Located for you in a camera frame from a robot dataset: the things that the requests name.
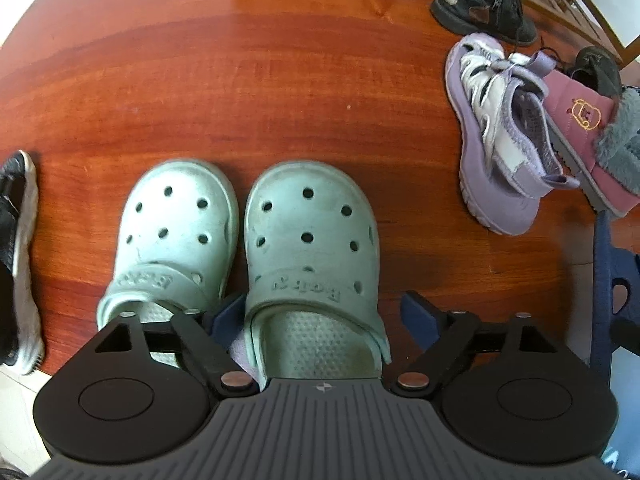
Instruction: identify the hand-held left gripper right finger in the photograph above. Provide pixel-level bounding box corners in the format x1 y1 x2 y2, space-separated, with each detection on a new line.
392 290 566 397

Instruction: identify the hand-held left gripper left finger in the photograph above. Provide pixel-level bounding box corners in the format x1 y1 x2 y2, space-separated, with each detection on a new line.
95 294 258 397

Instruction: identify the mint green clog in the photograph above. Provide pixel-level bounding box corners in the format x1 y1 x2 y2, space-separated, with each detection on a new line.
243 161 392 381
96 159 240 366

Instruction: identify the purple sneaker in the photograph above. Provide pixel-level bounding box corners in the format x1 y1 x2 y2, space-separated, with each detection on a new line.
445 32 581 237

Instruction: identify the blue slipper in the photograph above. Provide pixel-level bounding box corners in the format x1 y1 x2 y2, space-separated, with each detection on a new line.
590 215 640 371

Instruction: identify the black strap sandal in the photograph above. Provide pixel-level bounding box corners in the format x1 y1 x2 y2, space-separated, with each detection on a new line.
0 150 46 376

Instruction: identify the pink furry slipper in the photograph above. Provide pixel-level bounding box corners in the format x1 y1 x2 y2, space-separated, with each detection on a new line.
542 70 640 218

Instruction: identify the black lace-up boot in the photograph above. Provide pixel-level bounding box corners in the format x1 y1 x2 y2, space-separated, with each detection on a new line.
570 46 623 98
431 0 538 46

